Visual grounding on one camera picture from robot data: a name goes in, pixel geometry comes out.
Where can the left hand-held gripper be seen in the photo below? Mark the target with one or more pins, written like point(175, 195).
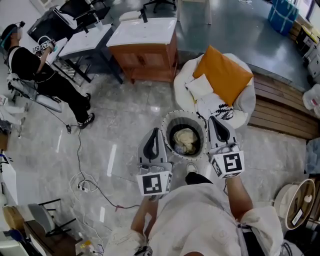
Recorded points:
point(152, 185)

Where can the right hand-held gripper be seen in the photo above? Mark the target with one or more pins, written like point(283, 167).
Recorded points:
point(233, 162)

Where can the blue striped clothes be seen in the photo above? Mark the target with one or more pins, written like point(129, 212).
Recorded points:
point(180, 148)

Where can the white black-patterned clothes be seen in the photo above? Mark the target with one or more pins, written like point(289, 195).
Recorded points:
point(212, 105)

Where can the round grey white laundry basket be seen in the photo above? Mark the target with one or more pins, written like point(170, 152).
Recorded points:
point(167, 122)

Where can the pale yellow checked clothes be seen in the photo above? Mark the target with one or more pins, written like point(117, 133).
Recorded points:
point(186, 137)

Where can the person's right forearm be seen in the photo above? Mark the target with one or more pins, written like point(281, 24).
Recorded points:
point(240, 197)

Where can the person's left forearm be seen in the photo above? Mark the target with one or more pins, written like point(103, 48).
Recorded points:
point(143, 215)

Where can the person's white shoe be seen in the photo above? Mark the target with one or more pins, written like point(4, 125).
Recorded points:
point(191, 168)

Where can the person's black trouser leg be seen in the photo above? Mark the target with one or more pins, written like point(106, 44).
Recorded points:
point(197, 178)

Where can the small white cushion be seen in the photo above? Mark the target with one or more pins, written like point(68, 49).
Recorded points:
point(200, 86)

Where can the orange cushion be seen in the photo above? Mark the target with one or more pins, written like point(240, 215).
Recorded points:
point(222, 75)

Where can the wooden slatted platform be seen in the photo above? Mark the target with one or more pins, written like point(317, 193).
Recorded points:
point(280, 115)

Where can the white beanbag chair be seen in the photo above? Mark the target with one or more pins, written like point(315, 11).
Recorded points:
point(182, 82)

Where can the white power strip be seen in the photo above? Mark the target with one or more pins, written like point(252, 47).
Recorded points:
point(83, 188)

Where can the person's white shirt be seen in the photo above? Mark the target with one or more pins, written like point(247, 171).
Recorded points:
point(195, 220)

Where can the grey blue fabric bag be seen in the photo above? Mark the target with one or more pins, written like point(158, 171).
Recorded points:
point(313, 155)

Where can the wooden cabinet with white top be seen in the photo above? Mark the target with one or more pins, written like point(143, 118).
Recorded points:
point(145, 57)

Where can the small white round object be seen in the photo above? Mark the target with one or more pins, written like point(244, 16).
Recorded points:
point(308, 198)

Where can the white card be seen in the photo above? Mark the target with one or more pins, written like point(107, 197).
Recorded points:
point(297, 217)

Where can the silver suitcase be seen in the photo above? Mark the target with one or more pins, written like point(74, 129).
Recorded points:
point(315, 65)

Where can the white table with black legs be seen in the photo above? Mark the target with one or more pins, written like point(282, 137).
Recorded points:
point(85, 42)

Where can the dark wooden desk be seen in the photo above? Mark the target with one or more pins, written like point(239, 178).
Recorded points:
point(55, 242)

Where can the black faucet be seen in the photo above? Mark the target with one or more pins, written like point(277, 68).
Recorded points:
point(143, 15)

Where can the round wooden stool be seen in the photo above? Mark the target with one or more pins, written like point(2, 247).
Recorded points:
point(12, 217)

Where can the black office chair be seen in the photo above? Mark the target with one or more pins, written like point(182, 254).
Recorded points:
point(85, 12)

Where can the black monitor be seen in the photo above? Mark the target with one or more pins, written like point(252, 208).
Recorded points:
point(47, 23)

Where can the grey chair with black frame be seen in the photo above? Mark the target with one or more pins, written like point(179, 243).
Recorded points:
point(41, 217)

